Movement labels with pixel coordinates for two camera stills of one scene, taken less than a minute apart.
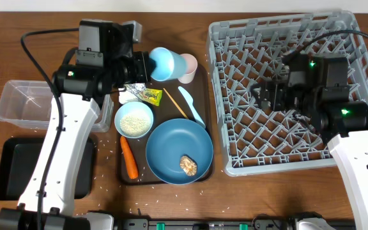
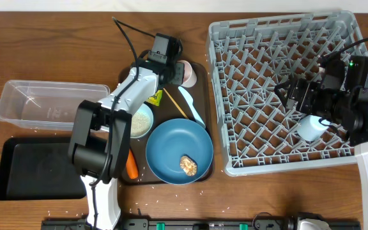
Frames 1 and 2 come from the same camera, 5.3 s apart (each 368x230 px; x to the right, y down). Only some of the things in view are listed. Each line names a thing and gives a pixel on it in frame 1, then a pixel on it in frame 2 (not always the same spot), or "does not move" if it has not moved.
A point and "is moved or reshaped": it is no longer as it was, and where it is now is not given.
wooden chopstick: (186, 117) does not move
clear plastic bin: (29, 103) does not move
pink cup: (191, 68) is moved or reshaped
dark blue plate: (172, 140) does not move
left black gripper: (144, 67) -> (177, 74)
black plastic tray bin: (18, 158) does not move
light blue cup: (169, 64) -> (310, 128)
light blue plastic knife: (190, 101) does not move
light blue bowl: (133, 119) does not move
